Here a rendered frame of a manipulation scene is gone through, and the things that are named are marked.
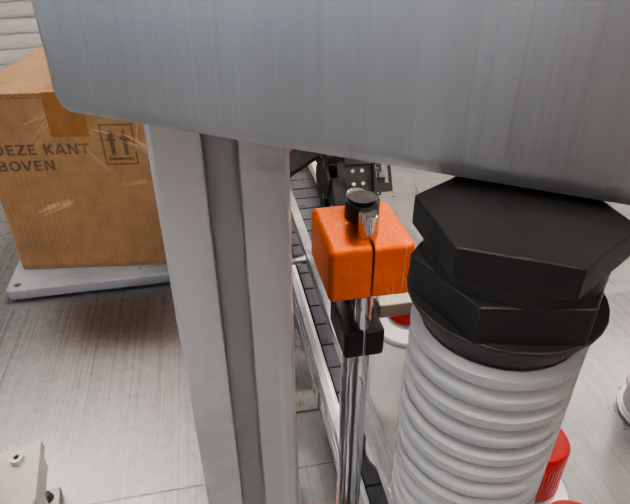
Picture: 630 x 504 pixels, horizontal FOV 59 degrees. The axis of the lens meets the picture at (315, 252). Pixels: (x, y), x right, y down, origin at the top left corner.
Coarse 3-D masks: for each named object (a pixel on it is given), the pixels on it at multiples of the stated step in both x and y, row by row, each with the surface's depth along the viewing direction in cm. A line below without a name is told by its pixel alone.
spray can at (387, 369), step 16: (384, 320) 44; (400, 320) 42; (384, 336) 43; (400, 336) 43; (384, 352) 44; (400, 352) 43; (384, 368) 45; (400, 368) 44; (384, 384) 45; (400, 384) 45; (384, 400) 46; (400, 400) 46; (384, 416) 47; (384, 432) 48; (368, 448) 51
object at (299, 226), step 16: (304, 224) 74; (304, 240) 70; (320, 288) 62; (320, 304) 61; (336, 336) 55; (368, 400) 48; (368, 416) 46; (368, 432) 45; (384, 448) 44; (384, 464) 42; (384, 480) 42
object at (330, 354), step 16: (304, 176) 106; (304, 192) 100; (304, 208) 95; (304, 272) 79; (304, 288) 76; (320, 320) 70; (320, 336) 67; (336, 352) 65; (336, 368) 63; (336, 384) 61; (368, 464) 52; (368, 480) 51; (368, 496) 52; (384, 496) 49
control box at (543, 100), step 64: (64, 0) 11; (128, 0) 10; (192, 0) 10; (256, 0) 9; (320, 0) 9; (384, 0) 9; (448, 0) 8; (512, 0) 8; (576, 0) 8; (64, 64) 12; (128, 64) 11; (192, 64) 10; (256, 64) 10; (320, 64) 9; (384, 64) 9; (448, 64) 9; (512, 64) 8; (576, 64) 8; (192, 128) 11; (256, 128) 11; (320, 128) 10; (384, 128) 10; (448, 128) 9; (512, 128) 9; (576, 128) 8; (576, 192) 9
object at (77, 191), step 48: (0, 96) 71; (48, 96) 71; (0, 144) 74; (48, 144) 74; (96, 144) 75; (144, 144) 75; (0, 192) 78; (48, 192) 78; (96, 192) 79; (144, 192) 79; (48, 240) 82; (96, 240) 83; (144, 240) 83
